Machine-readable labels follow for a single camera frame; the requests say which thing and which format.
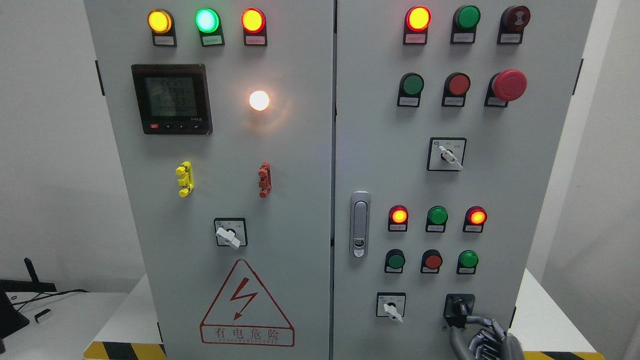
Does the black device at left edge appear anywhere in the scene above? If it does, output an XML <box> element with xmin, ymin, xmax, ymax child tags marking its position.
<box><xmin>0</xmin><ymin>288</ymin><xmax>30</xmax><ymax>339</ymax></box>

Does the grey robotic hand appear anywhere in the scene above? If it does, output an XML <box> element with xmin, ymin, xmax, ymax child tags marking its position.
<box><xmin>449</xmin><ymin>316</ymin><xmax>525</xmax><ymax>360</ymax></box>

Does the red indicator light middle right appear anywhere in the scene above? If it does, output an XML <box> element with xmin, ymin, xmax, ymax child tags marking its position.
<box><xmin>462</xmin><ymin>205</ymin><xmax>488</xmax><ymax>233</ymax></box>

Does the green push button lower right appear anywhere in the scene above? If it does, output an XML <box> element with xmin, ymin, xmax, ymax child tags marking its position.
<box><xmin>455</xmin><ymin>250</ymin><xmax>480</xmax><ymax>275</ymax></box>

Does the red lit indicator top right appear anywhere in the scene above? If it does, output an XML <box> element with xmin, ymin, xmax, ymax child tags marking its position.
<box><xmin>403</xmin><ymin>6</ymin><xmax>432</xmax><ymax>45</ymax></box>

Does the white selector switch upper right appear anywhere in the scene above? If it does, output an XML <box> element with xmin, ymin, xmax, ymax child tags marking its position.
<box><xmin>426</xmin><ymin>137</ymin><xmax>467</xmax><ymax>172</ymax></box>

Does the red push button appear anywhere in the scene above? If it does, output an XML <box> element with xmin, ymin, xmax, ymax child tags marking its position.
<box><xmin>420</xmin><ymin>249</ymin><xmax>443</xmax><ymax>274</ymax></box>
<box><xmin>441</xmin><ymin>71</ymin><xmax>471</xmax><ymax>108</ymax></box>

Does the red indicator light middle left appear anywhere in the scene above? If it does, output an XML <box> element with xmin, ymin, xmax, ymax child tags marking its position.
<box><xmin>387</xmin><ymin>205</ymin><xmax>409</xmax><ymax>232</ymax></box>

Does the yellow indicator light top left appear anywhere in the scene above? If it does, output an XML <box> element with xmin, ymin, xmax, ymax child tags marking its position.
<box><xmin>147</xmin><ymin>8</ymin><xmax>178</xmax><ymax>47</ymax></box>

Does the yellow terminal clip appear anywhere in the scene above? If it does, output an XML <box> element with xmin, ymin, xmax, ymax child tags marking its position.
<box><xmin>174</xmin><ymin>161</ymin><xmax>195</xmax><ymax>198</ymax></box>

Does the white selector switch left door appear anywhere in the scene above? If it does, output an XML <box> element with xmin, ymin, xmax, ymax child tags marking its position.
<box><xmin>213</xmin><ymin>218</ymin><xmax>249</xmax><ymax>249</ymax></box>

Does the green indicator top right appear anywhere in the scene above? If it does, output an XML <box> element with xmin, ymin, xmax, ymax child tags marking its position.
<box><xmin>450</xmin><ymin>5</ymin><xmax>482</xmax><ymax>44</ymax></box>

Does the white glowing indicator lamp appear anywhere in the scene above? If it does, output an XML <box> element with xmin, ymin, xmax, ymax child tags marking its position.
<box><xmin>249</xmin><ymin>89</ymin><xmax>271</xmax><ymax>112</ymax></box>

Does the red indicator light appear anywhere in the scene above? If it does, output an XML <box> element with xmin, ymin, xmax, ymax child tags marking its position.
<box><xmin>387</xmin><ymin>205</ymin><xmax>409</xmax><ymax>232</ymax></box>
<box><xmin>462</xmin><ymin>205</ymin><xmax>488</xmax><ymax>233</ymax></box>

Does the black monitor stand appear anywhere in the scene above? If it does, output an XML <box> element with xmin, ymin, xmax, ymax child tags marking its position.
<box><xmin>0</xmin><ymin>257</ymin><xmax>57</xmax><ymax>293</ymax></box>

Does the black cable on table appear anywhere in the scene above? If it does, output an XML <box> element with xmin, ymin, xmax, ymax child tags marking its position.
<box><xmin>9</xmin><ymin>288</ymin><xmax>92</xmax><ymax>313</ymax></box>

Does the red emergency stop mushroom button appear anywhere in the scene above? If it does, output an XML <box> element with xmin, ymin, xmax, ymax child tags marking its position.
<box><xmin>484</xmin><ymin>68</ymin><xmax>528</xmax><ymax>109</ymax></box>

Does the white selector switch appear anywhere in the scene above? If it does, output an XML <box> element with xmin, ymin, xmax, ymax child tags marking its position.
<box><xmin>426</xmin><ymin>137</ymin><xmax>467</xmax><ymax>172</ymax></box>
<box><xmin>375</xmin><ymin>292</ymin><xmax>407</xmax><ymax>324</ymax></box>

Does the green push button lower left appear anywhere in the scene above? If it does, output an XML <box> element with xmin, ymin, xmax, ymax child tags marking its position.
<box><xmin>384</xmin><ymin>248</ymin><xmax>406</xmax><ymax>274</ymax></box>

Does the green lit indicator light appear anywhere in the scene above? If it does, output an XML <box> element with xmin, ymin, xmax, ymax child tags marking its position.
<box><xmin>194</xmin><ymin>7</ymin><xmax>226</xmax><ymax>47</ymax></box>

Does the red push button lower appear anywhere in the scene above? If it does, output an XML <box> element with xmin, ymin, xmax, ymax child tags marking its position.
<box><xmin>420</xmin><ymin>249</ymin><xmax>443</xmax><ymax>274</ymax></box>

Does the silver door latch handle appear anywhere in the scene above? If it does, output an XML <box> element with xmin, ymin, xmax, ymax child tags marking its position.
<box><xmin>349</xmin><ymin>191</ymin><xmax>371</xmax><ymax>258</ymax></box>

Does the small black white adapter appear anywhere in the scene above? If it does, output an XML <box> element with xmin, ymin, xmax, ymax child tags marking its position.
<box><xmin>34</xmin><ymin>309</ymin><xmax>52</xmax><ymax>324</ymax></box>

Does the green indicator light middle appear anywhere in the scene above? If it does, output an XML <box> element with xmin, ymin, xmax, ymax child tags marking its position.
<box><xmin>425</xmin><ymin>205</ymin><xmax>449</xmax><ymax>233</ymax></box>

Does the black digital power meter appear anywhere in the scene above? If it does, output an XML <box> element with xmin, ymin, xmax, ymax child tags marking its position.
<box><xmin>131</xmin><ymin>63</ymin><xmax>214</xmax><ymax>135</ymax></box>

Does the grey electrical control cabinet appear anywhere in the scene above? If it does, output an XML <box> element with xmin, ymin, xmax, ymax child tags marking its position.
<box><xmin>84</xmin><ymin>0</ymin><xmax>597</xmax><ymax>360</ymax></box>

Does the red terminal clip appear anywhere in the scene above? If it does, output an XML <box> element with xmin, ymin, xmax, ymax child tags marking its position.
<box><xmin>257</xmin><ymin>162</ymin><xmax>272</xmax><ymax>199</ymax></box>

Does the green push button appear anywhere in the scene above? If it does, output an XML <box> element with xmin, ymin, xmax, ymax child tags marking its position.
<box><xmin>384</xmin><ymin>248</ymin><xmax>406</xmax><ymax>274</ymax></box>
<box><xmin>455</xmin><ymin>250</ymin><xmax>480</xmax><ymax>275</ymax></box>
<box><xmin>397</xmin><ymin>72</ymin><xmax>425</xmax><ymax>108</ymax></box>

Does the red high voltage warning sticker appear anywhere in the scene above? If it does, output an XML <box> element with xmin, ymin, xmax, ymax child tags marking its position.
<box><xmin>199</xmin><ymin>259</ymin><xmax>295</xmax><ymax>347</ymax></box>

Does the black rotary knob switch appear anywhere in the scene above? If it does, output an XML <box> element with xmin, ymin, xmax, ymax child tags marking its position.
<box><xmin>443</xmin><ymin>293</ymin><xmax>475</xmax><ymax>329</ymax></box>

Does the red-orange indicator light left door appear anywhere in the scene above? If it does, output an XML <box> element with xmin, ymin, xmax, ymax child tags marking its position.
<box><xmin>241</xmin><ymin>7</ymin><xmax>268</xmax><ymax>47</ymax></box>

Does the white selector switch lower right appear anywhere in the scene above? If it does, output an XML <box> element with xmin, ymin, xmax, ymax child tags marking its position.
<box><xmin>375</xmin><ymin>292</ymin><xmax>407</xmax><ymax>324</ymax></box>

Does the red push button upper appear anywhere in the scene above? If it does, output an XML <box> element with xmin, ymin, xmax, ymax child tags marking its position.
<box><xmin>441</xmin><ymin>71</ymin><xmax>471</xmax><ymax>108</ymax></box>

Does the dark red buzzer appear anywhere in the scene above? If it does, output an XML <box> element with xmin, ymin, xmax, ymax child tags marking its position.
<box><xmin>496</xmin><ymin>6</ymin><xmax>531</xmax><ymax>44</ymax></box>

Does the green push button upper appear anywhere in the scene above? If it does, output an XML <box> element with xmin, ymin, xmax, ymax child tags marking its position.
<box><xmin>397</xmin><ymin>72</ymin><xmax>425</xmax><ymax>108</ymax></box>

